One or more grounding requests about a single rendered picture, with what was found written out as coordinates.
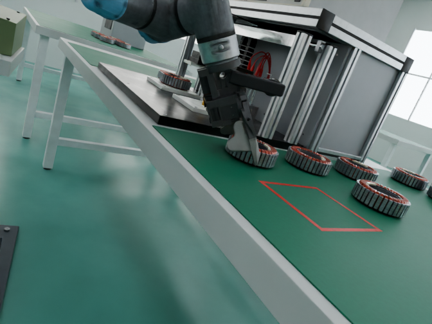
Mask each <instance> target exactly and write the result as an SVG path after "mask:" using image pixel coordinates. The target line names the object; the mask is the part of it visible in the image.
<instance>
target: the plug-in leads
mask: <svg viewBox="0 0 432 324"><path fill-rule="evenodd" d="M258 53H264V54H265V55H262V56H260V57H263V58H262V60H261V61H260V63H259V65H258V67H257V69H256V71H255V74H254V75H255V76H258V77H262V72H263V68H264V63H265V61H266V60H267V61H268V66H269V72H268V73H267V74H268V76H267V78H266V79H268V78H270V75H271V76H272V74H270V73H271V55H270V53H269V52H267V53H265V52H263V51H259V52H258ZM258 53H255V54H254V55H253V56H252V57H251V58H250V60H249V64H248V65H247V69H248V70H250V68H251V70H250V71H253V70H254V68H255V62H256V61H257V60H258V59H259V58H260V57H258V58H257V59H256V60H255V62H254V64H253V66H252V67H251V59H252V58H253V57H254V56H255V55H256V54H258ZM267 54H268V55H267ZM263 62H264V63H263ZM262 63H263V64H262ZM261 66H262V67H261Z"/></svg>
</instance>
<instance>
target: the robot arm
mask: <svg viewBox="0 0 432 324"><path fill-rule="evenodd" d="M81 2H82V4H83V5H84V6H85V7H86V8H87V9H88V10H90V11H92V12H94V13H96V14H98V15H100V16H102V17H103V18H105V19H108V20H114V21H116V22H119V23H122V24H125V25H127V26H130V27H132V28H134V29H136V30H138V32H139V34H140V35H141V36H142V37H143V38H144V39H145V41H147V42H149V43H151V44H157V43H166V42H170V41H172V40H175V39H180V38H183V37H187V36H191V35H195V37H196V40H197V43H198V47H199V52H200V55H201V60H202V63H203V64H206V65H205V67H202V68H199V69H197V72H198V75H199V80H200V83H201V88H202V92H203V102H204V101H205V102H204V107H206V110H207V112H208V118H209V121H210V123H211V125H212V128H215V127H219V126H222V128H221V129H220V133H221V134H235V135H234V137H232V138H231V139H230V140H229V141H228V142H227V144H226V146H227V148H228V150H229V151H232V152H251V155H252V158H253V162H254V165H255V166H257V165H258V161H259V157H260V153H259V148H258V142H257V137H256V133H255V128H254V125H253V120H252V117H251V109H250V106H249V101H248V97H247V94H246V88H249V89H253V90H256V91H261V92H263V93H265V94H266V95H267V96H279V97H281V96H283V95H284V91H285V85H283V84H281V83H280V81H279V80H278V79H276V78H268V79H266V78H262V77H260V76H255V75H251V74H249V73H245V72H241V71H237V70H234V69H232V68H235V67H237V66H239V65H241V61H240V57H238V56H239V55H240V51H239V45H238V41H237V36H236V33H235V27H234V23H233V18H232V14H231V8H230V2H229V0H81ZM222 72H223V73H224V76H223V77H220V74H221V73H222ZM245 87H246V88H245Z"/></svg>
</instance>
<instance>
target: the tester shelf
mask: <svg viewBox="0 0 432 324"><path fill-rule="evenodd" d="M229 4H230V8H231V12H232V13H233V14H235V15H237V16H239V17H241V18H244V19H246V20H248V21H251V22H252V23H255V24H257V25H258V26H252V25H248V24H241V23H237V22H233V23H235V24H240V25H244V26H250V27H254V28H260V29H265V30H271V31H275V32H281V33H288V34H291V35H296V34H297V31H298V30H300V31H304V32H307V33H309V34H311V35H313V37H312V39H318V40H321V41H328V42H334V43H338V44H344V45H348V46H351V47H355V48H358V49H359V50H362V52H363V53H366V54H367V55H369V56H371V57H373V58H375V59H377V60H379V61H381V62H383V63H385V64H387V65H389V66H391V67H393V68H395V69H396V70H398V71H402V72H404V73H406V74H408V73H409V71H410V69H411V67H412V65H413V63H414V61H415V60H413V59H412V58H410V57H408V56H406V55H405V54H403V53H401V52H399V51H397V50H396V49H394V48H392V47H391V46H389V45H387V44H385V43H384V42H382V41H380V40H379V39H376V38H375V37H373V36H371V35H370V34H368V33H366V32H365V31H363V30H361V29H359V28H357V27H356V26H354V25H353V24H350V23H349V22H347V21H345V20H344V19H342V18H340V17H338V16H336V15H335V14H333V13H332V12H330V11H328V10H326V9H325V8H313V7H306V6H291V5H284V4H269V3H255V2H247V1H233V0H229Z"/></svg>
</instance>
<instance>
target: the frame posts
mask: <svg viewBox="0 0 432 324"><path fill-rule="evenodd" d="M312 37H313V35H311V34H309V33H307V32H306V31H300V30H298V31H297V34H296V36H295V38H294V42H293V44H292V46H291V50H290V52H289V54H288V57H287V60H286V62H285V65H284V67H283V70H282V73H281V75H280V78H279V81H280V83H281V84H283V85H285V91H284V94H283V96H281V97H279V96H272V99H271V101H270V104H269V107H268V109H267V112H266V114H265V117H264V120H263V122H262V125H261V127H260V130H259V132H258V134H259V135H260V136H262V137H263V138H269V139H272V138H273V135H274V133H275V130H276V127H277V125H278V122H279V120H280V117H281V115H282V112H283V110H284V107H285V105H286V102H287V99H288V97H289V95H290V92H291V89H292V88H293V85H294V82H295V80H296V77H297V75H298V72H299V70H300V67H301V65H302V62H303V60H304V57H305V54H306V52H307V49H308V47H309V44H310V42H311V39H312ZM195 40H196V37H195V35H191V36H187V37H186V39H185V42H184V46H183V50H182V52H181V56H180V59H179V63H178V66H177V69H176V72H175V75H179V76H182V77H185V73H186V69H187V67H188V64H186V63H185V62H184V59H186V60H190V56H191V54H192V50H193V47H194V44H195ZM337 49H338V47H336V46H334V45H332V44H327V43H325V45H324V48H323V50H322V52H321V53H319V54H318V57H317V59H316V62H315V64H314V67H313V69H312V71H311V74H310V77H309V79H308V81H307V84H306V86H305V89H304V91H303V94H302V96H301V98H300V101H299V103H298V106H297V108H296V110H295V113H294V116H293V117H292V120H291V123H290V125H289V128H288V130H287V133H286V135H285V138H284V139H283V140H285V141H287V142H288V143H292V144H295V145H297V143H298V140H299V138H300V136H301V134H302V131H303V128H304V126H305V124H306V122H307V119H308V117H309V114H310V113H311V110H312V107H313V105H314V102H315V101H316V98H317V96H318V93H319V91H320V89H321V86H322V84H323V81H324V79H325V77H326V74H327V72H328V70H329V67H330V65H331V63H332V60H333V58H334V55H335V53H336V51H337ZM200 84H201V83H200V80H199V75H198V74H197V78H196V81H195V84H194V87H193V88H194V89H196V90H199V88H200Z"/></svg>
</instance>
